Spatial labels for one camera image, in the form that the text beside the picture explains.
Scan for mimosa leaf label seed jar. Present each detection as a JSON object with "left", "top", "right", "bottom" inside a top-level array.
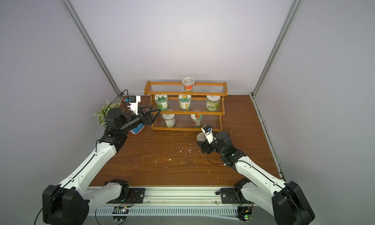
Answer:
[{"left": 154, "top": 94, "right": 169, "bottom": 111}]

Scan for small clear tub brown contents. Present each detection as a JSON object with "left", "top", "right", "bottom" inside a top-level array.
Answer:
[{"left": 196, "top": 132, "right": 207, "bottom": 143}]

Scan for sunflower label seed jar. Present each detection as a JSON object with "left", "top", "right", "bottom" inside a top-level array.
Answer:
[{"left": 178, "top": 94, "right": 192, "bottom": 111}]

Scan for small clear tub red contents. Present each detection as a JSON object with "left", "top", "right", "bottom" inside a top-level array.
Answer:
[{"left": 182, "top": 77, "right": 195, "bottom": 92}]

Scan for white lid green label jar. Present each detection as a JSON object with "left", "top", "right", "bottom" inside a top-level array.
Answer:
[{"left": 206, "top": 95, "right": 221, "bottom": 111}]

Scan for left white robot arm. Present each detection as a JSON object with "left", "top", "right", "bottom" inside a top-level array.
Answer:
[{"left": 40, "top": 106, "right": 161, "bottom": 225}]

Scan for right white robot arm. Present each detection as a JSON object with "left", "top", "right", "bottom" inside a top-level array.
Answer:
[{"left": 197, "top": 125, "right": 315, "bottom": 225}]

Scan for white lid jar bottom shelf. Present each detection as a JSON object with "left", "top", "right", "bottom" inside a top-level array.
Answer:
[{"left": 162, "top": 114, "right": 176, "bottom": 127}]

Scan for wooden three-tier shelf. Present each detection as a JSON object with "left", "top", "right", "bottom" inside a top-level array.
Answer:
[{"left": 144, "top": 81, "right": 228, "bottom": 131}]

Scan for tomato label seed jar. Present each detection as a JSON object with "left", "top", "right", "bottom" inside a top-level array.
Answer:
[{"left": 190, "top": 114, "right": 203, "bottom": 128}]

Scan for blue plastic dustpan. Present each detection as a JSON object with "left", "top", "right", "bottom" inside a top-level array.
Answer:
[{"left": 130, "top": 124, "right": 145, "bottom": 135}]

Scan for artificial green plant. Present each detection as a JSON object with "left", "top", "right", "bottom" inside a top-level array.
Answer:
[{"left": 92, "top": 100, "right": 121, "bottom": 126}]

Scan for right controller board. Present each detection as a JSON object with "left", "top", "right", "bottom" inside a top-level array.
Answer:
[{"left": 236, "top": 206, "right": 254, "bottom": 222}]

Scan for controller board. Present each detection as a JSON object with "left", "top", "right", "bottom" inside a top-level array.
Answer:
[
  {"left": 112, "top": 206, "right": 129, "bottom": 225},
  {"left": 236, "top": 206, "right": 254, "bottom": 222}
]

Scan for left controller board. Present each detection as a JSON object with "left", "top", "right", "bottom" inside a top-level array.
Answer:
[{"left": 112, "top": 206, "right": 129, "bottom": 225}]

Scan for left corner aluminium profile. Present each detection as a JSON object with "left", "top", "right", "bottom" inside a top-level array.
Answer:
[{"left": 60, "top": 0, "right": 121, "bottom": 94}]

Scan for corner aluminium profile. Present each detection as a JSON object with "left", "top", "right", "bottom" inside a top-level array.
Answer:
[
  {"left": 60, "top": 0, "right": 121, "bottom": 94},
  {"left": 251, "top": 0, "right": 302, "bottom": 98}
]

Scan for right corner aluminium profile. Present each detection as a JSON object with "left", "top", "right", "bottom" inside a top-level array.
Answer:
[{"left": 251, "top": 0, "right": 302, "bottom": 98}]

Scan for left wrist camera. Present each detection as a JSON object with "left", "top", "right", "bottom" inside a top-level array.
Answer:
[{"left": 124, "top": 95, "right": 141, "bottom": 115}]

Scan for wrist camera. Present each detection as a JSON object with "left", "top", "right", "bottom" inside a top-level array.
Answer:
[
  {"left": 124, "top": 95, "right": 141, "bottom": 115},
  {"left": 201, "top": 125, "right": 214, "bottom": 144}
]

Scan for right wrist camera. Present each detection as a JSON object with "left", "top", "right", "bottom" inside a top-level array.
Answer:
[{"left": 201, "top": 125, "right": 214, "bottom": 144}]

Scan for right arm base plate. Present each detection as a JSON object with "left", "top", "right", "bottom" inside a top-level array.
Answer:
[{"left": 215, "top": 188, "right": 250, "bottom": 204}]

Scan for aluminium front rail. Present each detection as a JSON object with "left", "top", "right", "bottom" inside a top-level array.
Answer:
[{"left": 84, "top": 185, "right": 258, "bottom": 217}]

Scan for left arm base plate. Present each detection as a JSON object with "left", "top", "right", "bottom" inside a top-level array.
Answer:
[{"left": 108, "top": 188, "right": 146, "bottom": 204}]

